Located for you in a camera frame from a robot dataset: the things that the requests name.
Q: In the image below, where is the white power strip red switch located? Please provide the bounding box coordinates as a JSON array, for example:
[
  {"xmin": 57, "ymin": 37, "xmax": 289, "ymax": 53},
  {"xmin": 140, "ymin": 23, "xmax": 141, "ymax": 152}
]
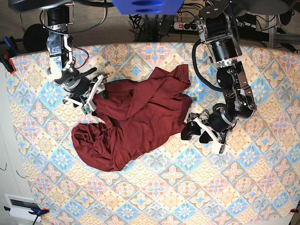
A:
[{"xmin": 173, "ymin": 22, "xmax": 197, "ymax": 31}]

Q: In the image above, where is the black round stool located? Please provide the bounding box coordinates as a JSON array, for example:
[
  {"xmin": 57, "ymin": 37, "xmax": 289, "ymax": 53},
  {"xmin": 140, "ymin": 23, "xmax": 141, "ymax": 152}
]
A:
[{"xmin": 23, "ymin": 23, "xmax": 49, "ymax": 53}]

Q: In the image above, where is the clamp upper left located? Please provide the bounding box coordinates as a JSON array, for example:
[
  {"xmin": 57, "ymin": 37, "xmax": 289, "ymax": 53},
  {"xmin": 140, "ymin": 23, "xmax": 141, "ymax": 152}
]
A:
[{"xmin": 0, "ymin": 37, "xmax": 16, "ymax": 74}]

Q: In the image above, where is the blue handled clamp lower left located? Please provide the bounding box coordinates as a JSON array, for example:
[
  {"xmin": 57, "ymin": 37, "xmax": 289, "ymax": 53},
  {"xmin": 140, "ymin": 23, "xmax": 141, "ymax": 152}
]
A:
[{"xmin": 3, "ymin": 205, "xmax": 50, "ymax": 225}]

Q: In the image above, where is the patterned colourful tablecloth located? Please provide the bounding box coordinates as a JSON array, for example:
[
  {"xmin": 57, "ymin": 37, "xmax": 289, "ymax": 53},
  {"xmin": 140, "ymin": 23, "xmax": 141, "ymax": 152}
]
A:
[{"xmin": 6, "ymin": 46, "xmax": 300, "ymax": 225}]

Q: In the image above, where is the blue plastic mount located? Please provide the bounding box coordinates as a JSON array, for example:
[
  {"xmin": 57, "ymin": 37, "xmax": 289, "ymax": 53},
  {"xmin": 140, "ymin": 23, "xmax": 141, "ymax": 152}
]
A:
[{"xmin": 111, "ymin": 0, "xmax": 184, "ymax": 15}]

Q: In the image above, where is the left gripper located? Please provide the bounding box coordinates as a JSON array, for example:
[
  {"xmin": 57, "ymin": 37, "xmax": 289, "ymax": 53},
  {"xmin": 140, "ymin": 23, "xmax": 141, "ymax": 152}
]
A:
[{"xmin": 180, "ymin": 111, "xmax": 231, "ymax": 154}]

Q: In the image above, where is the white wall socket box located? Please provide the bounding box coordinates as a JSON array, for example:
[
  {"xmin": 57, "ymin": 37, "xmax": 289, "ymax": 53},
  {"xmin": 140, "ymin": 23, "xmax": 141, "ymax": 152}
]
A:
[{"xmin": 5, "ymin": 194, "xmax": 39, "ymax": 222}]

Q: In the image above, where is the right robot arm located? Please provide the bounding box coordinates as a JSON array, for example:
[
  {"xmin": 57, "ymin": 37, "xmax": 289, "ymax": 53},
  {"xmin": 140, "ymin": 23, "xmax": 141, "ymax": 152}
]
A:
[{"xmin": 39, "ymin": 3, "xmax": 109, "ymax": 115}]

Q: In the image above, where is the dark red t-shirt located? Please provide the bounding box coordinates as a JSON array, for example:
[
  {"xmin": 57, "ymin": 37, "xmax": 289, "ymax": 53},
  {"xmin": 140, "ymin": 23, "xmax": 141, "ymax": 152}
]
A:
[{"xmin": 72, "ymin": 64, "xmax": 192, "ymax": 172}]

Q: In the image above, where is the orange clamp lower right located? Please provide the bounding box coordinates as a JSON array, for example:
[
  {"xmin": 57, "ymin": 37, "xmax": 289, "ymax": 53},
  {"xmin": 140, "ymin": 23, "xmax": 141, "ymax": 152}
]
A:
[{"xmin": 290, "ymin": 209, "xmax": 299, "ymax": 213}]

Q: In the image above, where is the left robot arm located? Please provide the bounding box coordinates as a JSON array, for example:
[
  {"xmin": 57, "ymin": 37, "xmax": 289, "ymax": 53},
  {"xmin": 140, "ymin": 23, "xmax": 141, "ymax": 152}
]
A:
[{"xmin": 180, "ymin": 0, "xmax": 257, "ymax": 154}]

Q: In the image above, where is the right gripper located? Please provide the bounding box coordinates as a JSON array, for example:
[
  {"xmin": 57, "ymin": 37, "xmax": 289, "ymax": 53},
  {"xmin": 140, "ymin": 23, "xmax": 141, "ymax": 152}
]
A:
[{"xmin": 62, "ymin": 72, "xmax": 110, "ymax": 115}]

